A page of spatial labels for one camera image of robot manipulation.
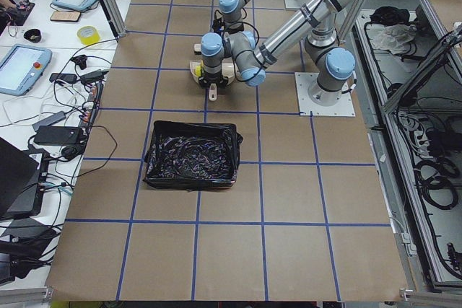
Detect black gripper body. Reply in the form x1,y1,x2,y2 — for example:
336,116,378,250
202,71,224,88
218,21,244,36

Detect beige plastic dustpan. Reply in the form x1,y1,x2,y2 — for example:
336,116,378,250
189,61,237,102

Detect beige hand brush black bristles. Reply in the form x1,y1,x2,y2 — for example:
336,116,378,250
193,43,201,55

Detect bin with black bag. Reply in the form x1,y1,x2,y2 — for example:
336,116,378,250
144,120,243,190

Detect black power strip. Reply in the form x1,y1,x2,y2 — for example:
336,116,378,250
79,81,104,128

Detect yellow tape roll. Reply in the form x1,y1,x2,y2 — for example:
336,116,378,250
77,25,100,45

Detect brown wooden phone case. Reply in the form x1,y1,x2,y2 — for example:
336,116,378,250
50,11,82,22

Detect black power adapter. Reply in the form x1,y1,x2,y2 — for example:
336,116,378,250
34,126,83,146

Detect white crumpled cloth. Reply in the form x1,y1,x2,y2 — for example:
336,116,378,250
371,25,417,55

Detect blue teach pendant near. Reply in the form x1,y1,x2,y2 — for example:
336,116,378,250
1,44,53,96

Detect black laptop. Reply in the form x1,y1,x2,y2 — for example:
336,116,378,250
1,139,50,221

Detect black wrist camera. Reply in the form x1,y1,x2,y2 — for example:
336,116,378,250
212,17,225,34

